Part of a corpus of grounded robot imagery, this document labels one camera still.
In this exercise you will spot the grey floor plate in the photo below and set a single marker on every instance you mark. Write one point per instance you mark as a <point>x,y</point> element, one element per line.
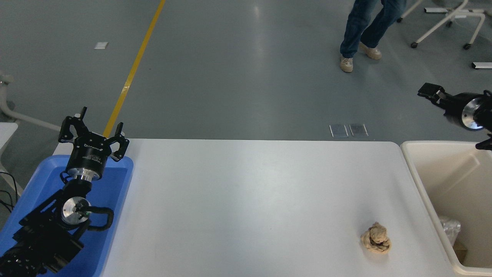
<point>338,130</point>
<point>358,130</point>

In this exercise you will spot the small white floor paper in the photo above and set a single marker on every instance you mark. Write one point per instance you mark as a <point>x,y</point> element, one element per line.
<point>101,45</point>

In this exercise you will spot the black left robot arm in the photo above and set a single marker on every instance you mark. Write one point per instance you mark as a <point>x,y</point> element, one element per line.
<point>46,238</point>

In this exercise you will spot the white side table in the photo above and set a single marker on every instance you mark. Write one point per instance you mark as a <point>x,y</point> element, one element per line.
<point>5,132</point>

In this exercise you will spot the blue plastic tray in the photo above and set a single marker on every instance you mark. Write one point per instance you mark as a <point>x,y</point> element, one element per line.
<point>111,184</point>

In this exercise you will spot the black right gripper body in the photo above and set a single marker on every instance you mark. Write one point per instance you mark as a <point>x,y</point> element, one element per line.
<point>455,107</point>

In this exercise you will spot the person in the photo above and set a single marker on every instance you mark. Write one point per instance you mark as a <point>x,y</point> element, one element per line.
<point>361,27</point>

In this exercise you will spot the large pale plastic bin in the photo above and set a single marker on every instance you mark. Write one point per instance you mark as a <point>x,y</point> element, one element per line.
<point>457,181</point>

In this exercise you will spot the white floor bar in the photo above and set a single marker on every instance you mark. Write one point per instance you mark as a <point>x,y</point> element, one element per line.
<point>482,65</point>

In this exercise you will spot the white tubular frame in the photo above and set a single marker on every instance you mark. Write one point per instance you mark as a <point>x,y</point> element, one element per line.
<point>3,96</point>

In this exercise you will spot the silver foil tray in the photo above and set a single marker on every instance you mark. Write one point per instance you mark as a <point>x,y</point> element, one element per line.
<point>450,229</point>

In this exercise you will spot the white wheeled chair frame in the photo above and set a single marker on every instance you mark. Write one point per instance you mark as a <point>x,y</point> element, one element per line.
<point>449,19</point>

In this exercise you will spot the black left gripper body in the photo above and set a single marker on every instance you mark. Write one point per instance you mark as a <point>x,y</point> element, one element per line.
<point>90,154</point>

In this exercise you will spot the crumpled tan paper ball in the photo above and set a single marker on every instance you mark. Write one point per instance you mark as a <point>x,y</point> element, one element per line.
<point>376,240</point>

